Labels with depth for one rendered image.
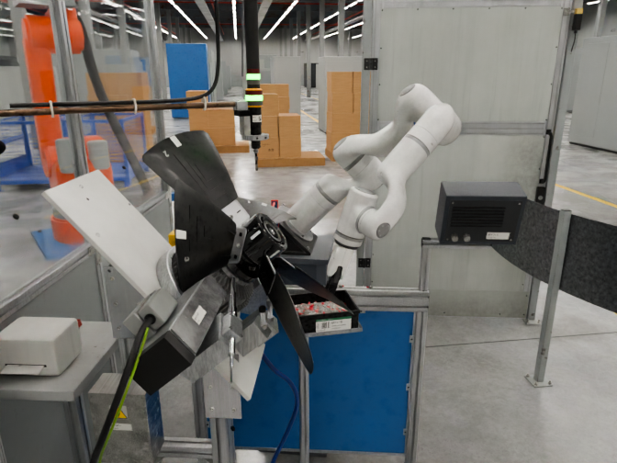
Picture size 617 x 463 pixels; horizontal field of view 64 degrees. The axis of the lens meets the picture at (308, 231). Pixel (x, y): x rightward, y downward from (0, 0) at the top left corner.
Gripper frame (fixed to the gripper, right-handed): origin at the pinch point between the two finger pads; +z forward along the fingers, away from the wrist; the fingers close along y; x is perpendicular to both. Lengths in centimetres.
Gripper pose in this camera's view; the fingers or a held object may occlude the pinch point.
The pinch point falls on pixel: (330, 288)
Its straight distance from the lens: 149.8
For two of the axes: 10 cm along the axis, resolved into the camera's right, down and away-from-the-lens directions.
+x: 9.5, 3.0, 0.3
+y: -0.6, 3.0, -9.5
